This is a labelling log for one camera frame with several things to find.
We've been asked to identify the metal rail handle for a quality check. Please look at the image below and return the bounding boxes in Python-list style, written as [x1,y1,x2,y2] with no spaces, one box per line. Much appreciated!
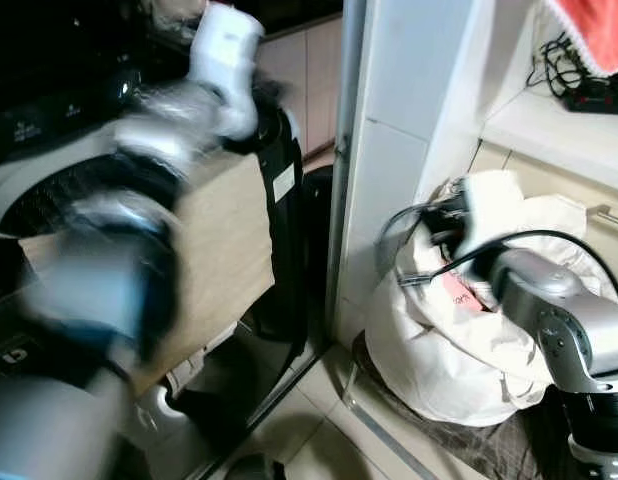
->
[587,204,618,233]

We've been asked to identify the black power strip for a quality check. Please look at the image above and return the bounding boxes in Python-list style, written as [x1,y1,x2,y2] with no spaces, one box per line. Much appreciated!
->
[527,34,618,117]

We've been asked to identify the cream cloth garment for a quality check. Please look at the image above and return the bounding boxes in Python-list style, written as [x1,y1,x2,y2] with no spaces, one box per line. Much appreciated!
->
[363,170,618,429]

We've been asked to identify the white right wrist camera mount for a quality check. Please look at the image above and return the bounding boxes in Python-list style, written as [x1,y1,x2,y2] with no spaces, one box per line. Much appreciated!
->
[461,171,522,253]

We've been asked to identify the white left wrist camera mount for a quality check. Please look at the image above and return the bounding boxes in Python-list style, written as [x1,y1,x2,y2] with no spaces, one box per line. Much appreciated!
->
[187,0,266,142]

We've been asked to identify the brown cardboard box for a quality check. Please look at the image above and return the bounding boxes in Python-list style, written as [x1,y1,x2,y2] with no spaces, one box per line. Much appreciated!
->
[19,150,282,396]

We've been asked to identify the white round fan appliance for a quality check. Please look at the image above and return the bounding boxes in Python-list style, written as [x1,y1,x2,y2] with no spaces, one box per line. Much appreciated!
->
[0,155,125,239]

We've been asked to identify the white counter shelf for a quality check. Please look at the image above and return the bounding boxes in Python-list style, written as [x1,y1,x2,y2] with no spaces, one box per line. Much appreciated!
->
[479,88,618,193]

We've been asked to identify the dark plaid cloth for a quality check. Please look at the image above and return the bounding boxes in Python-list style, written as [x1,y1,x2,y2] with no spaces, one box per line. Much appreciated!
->
[351,335,582,480]

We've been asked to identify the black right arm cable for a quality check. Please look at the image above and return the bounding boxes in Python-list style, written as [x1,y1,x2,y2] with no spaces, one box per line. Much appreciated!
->
[377,205,618,307]

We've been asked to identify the red towel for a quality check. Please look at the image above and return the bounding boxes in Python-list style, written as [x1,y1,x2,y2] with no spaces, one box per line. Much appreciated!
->
[544,0,618,77]

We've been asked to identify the white door frame panel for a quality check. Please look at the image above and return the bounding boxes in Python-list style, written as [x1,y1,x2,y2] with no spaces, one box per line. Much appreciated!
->
[327,0,552,346]

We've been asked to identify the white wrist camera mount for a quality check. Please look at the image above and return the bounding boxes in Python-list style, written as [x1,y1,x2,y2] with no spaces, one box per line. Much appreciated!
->
[461,171,522,253]
[187,0,266,142]

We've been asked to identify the black tower appliance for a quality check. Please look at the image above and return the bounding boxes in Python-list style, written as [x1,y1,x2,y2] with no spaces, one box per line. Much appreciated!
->
[227,98,312,343]

